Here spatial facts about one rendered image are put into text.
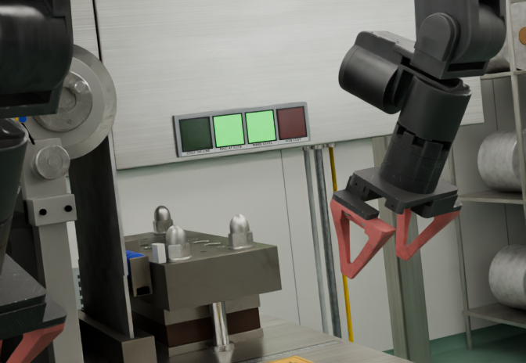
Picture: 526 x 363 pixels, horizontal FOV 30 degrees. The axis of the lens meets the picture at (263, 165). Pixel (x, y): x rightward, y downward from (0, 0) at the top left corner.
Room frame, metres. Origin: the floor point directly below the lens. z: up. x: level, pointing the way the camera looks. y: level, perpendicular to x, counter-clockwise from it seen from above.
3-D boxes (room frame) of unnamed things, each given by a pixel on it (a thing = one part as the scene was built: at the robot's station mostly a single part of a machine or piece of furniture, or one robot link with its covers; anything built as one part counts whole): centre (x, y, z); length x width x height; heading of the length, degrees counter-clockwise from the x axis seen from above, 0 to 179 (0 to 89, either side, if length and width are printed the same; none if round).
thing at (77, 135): (1.34, 0.30, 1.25); 0.26 x 0.12 x 0.12; 25
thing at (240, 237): (1.32, 0.04, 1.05); 0.04 x 0.04 x 0.04
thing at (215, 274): (1.45, 0.15, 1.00); 0.40 x 0.16 x 0.06; 25
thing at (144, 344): (1.36, 0.24, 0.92); 0.28 x 0.04 x 0.04; 25
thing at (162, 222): (1.61, 0.17, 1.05); 0.04 x 0.04 x 0.04
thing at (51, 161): (1.14, 0.24, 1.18); 0.04 x 0.02 x 0.04; 115
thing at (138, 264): (1.37, 0.22, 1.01); 0.23 x 0.03 x 0.05; 25
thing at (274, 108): (1.68, 0.02, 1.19); 0.25 x 0.01 x 0.07; 115
